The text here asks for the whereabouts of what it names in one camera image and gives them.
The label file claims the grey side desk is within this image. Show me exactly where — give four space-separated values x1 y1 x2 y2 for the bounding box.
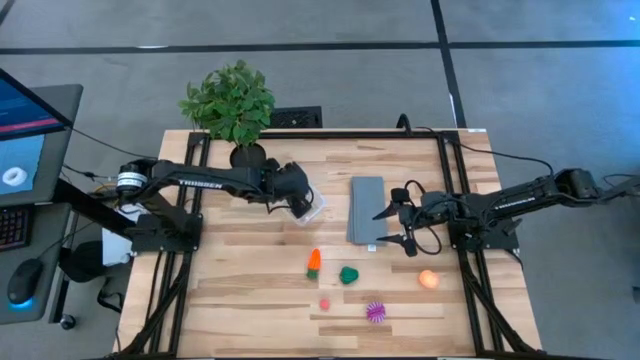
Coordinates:
0 202 74 324

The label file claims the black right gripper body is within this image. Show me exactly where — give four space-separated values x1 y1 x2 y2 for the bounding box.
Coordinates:
391 187 447 259

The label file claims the black computer mouse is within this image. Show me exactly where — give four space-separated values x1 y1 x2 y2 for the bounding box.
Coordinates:
6 258 45 306

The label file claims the black computer monitor blue screen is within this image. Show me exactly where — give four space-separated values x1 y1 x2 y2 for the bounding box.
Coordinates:
0 67 84 209

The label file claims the orange toy fruit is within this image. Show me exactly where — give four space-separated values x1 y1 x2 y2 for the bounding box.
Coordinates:
418 269 440 290

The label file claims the black table power cable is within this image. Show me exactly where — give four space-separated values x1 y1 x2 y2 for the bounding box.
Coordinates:
396 112 556 177

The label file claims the thin black monitor cable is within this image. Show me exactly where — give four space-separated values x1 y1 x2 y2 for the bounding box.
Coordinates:
71 127 159 162

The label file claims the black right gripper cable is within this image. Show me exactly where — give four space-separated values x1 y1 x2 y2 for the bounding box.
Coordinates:
402 178 445 257

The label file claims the purple spiky ball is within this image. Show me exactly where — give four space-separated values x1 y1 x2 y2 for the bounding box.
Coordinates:
366 301 387 324

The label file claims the green artificial plant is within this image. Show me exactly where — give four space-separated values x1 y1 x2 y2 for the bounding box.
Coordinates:
178 59 276 147

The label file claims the black plant pot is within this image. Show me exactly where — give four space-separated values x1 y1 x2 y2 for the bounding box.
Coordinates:
229 143 268 169

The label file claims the white crumpled sheet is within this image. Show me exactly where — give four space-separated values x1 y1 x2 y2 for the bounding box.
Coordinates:
102 227 136 266

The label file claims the black keyboard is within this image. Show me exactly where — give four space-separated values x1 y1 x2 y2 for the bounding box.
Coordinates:
0 207 32 251

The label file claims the folded grey cloth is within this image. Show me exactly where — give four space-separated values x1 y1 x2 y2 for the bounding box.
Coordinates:
346 175 389 251

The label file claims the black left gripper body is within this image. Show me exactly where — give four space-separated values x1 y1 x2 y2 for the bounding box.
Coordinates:
272 160 312 201

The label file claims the clear plastic tupperware container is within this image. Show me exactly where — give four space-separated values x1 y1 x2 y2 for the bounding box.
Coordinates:
279 182 327 227

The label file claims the orange toy carrot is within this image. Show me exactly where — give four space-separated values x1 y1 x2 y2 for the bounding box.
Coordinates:
306 248 322 281

